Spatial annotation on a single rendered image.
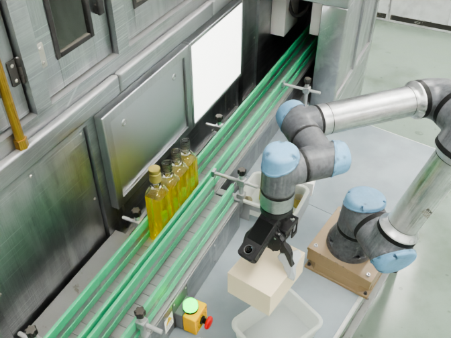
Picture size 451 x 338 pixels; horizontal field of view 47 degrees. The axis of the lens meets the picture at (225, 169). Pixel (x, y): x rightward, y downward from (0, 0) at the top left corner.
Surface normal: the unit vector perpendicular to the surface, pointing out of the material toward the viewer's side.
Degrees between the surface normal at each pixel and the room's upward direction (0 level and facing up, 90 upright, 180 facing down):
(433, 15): 90
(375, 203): 4
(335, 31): 90
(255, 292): 90
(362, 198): 3
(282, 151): 1
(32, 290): 90
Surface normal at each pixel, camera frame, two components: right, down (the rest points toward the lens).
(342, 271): -0.58, 0.53
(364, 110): 0.24, -0.02
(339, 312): 0.00, -0.76
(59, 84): 0.90, 0.29
